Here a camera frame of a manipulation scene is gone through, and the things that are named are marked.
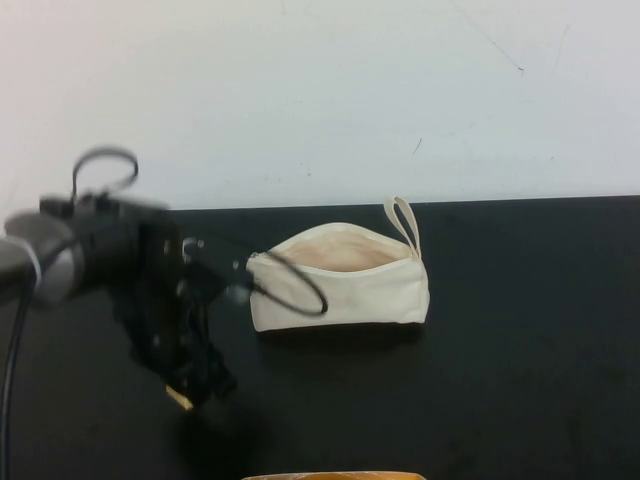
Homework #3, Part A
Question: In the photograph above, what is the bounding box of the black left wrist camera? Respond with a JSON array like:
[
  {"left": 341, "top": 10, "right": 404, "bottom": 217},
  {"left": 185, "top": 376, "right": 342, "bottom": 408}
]
[{"left": 182, "top": 234, "right": 255, "bottom": 304}]

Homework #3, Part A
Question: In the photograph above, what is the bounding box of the yellow-brown cardboard piece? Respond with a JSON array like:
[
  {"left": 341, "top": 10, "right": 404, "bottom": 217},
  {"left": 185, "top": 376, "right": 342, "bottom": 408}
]
[{"left": 242, "top": 469, "right": 426, "bottom": 480}]

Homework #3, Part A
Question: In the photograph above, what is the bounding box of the black camera cable loop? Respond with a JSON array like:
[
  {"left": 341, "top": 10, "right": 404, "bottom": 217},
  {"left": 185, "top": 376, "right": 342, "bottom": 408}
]
[{"left": 247, "top": 251, "right": 330, "bottom": 317}]

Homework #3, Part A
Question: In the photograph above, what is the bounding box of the cream fabric pencil case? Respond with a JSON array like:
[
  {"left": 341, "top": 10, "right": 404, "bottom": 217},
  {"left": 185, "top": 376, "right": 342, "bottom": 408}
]
[{"left": 246, "top": 195, "right": 432, "bottom": 334}]

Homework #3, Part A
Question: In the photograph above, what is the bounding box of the black hanging arm cable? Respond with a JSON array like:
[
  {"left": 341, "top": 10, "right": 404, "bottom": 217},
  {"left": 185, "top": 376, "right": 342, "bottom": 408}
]
[{"left": 0, "top": 297, "right": 29, "bottom": 480}]

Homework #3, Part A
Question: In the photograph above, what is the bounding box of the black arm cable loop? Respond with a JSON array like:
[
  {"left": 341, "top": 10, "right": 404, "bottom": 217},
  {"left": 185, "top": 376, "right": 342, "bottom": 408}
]
[{"left": 71, "top": 145, "right": 140, "bottom": 202}]

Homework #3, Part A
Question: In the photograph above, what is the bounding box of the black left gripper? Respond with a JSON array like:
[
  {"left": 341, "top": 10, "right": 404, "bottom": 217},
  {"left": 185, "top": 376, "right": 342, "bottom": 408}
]
[{"left": 112, "top": 219, "right": 239, "bottom": 409}]

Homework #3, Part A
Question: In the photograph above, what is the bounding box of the beige rectangular eraser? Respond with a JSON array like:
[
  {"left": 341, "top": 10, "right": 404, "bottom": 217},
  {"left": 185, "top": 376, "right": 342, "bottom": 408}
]
[{"left": 164, "top": 384, "right": 194, "bottom": 412}]

